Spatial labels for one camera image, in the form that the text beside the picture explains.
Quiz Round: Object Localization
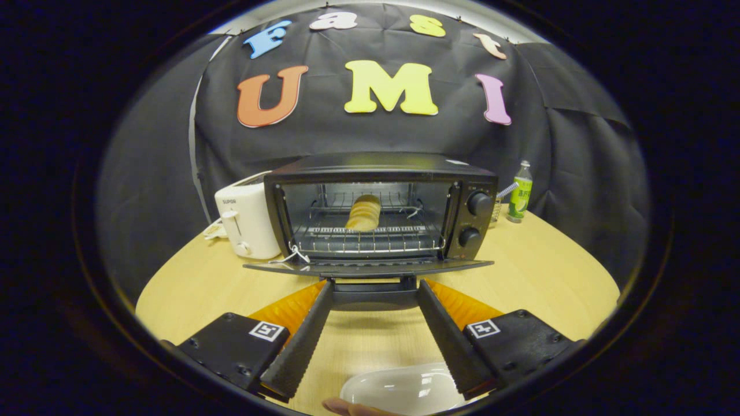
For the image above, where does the green label drink bottle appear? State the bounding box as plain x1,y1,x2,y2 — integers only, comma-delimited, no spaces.
507,161,534,224

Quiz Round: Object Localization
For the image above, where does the white plate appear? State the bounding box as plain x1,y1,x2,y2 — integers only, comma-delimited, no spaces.
340,362,472,416

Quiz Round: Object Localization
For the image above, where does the white pop-up toaster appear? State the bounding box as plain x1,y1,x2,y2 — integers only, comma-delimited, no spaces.
214,171,283,260

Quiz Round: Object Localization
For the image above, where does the black toaster oven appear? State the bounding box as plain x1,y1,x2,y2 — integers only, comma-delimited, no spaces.
243,152,499,311

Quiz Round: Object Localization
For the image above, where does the ridged bread roll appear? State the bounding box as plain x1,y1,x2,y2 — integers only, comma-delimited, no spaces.
345,195,382,232

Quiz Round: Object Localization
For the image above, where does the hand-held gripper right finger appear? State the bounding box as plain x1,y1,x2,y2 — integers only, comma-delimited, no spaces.
416,279,586,400

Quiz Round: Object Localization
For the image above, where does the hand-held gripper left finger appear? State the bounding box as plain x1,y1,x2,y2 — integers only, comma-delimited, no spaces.
159,280,335,403

